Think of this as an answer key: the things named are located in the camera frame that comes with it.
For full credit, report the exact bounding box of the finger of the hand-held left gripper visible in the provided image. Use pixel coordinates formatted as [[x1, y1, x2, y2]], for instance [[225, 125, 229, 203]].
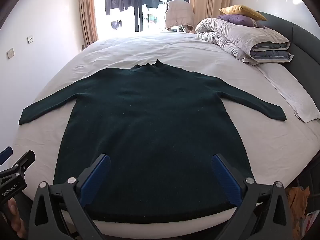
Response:
[[0, 150, 36, 183], [0, 146, 13, 166]]

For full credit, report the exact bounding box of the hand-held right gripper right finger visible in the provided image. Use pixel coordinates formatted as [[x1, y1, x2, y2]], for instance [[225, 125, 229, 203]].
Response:
[[212, 153, 293, 240]]

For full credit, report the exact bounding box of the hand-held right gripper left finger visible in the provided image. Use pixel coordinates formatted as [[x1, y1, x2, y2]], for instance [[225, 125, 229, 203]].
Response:
[[28, 153, 112, 240]]

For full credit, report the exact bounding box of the dark green sweater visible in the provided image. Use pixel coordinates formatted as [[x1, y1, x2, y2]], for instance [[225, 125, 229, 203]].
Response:
[[19, 59, 287, 224]]

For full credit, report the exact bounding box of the row of dark hanging clothes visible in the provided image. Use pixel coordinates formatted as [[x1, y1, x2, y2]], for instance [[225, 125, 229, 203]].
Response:
[[104, 0, 163, 16]]

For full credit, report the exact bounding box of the person's left hand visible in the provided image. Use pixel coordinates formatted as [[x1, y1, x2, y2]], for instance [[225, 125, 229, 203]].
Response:
[[7, 197, 27, 239]]

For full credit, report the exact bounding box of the orange cloth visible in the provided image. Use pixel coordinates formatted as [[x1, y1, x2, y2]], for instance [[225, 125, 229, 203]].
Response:
[[287, 186, 311, 233]]

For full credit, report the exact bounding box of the folded white sheet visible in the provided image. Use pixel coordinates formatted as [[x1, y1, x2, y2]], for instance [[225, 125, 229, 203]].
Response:
[[259, 62, 320, 123]]

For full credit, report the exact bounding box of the folded grey duvet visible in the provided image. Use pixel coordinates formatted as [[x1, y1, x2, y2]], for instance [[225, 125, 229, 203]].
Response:
[[195, 18, 294, 66]]

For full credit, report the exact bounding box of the bed with white sheet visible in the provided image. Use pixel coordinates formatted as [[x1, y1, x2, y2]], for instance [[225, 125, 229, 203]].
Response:
[[11, 31, 320, 238]]

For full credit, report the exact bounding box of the dark grey headboard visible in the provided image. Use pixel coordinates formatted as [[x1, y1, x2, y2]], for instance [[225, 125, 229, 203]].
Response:
[[255, 10, 320, 110]]

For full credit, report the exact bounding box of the purple pillow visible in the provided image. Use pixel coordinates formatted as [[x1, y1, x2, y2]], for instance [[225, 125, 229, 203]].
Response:
[[217, 14, 265, 29]]

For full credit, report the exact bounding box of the beige curtain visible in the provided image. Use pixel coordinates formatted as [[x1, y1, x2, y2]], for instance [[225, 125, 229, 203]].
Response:
[[77, 0, 99, 48], [189, 0, 231, 27]]

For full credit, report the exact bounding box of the yellow pillow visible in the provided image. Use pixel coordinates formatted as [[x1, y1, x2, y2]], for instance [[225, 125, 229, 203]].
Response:
[[219, 4, 268, 21]]

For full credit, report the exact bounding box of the beige padded jacket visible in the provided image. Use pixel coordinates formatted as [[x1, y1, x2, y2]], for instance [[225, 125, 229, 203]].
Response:
[[164, 0, 196, 33]]

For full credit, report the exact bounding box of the black balcony door frame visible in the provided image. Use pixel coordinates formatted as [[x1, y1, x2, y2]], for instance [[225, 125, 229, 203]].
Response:
[[133, 0, 192, 32]]

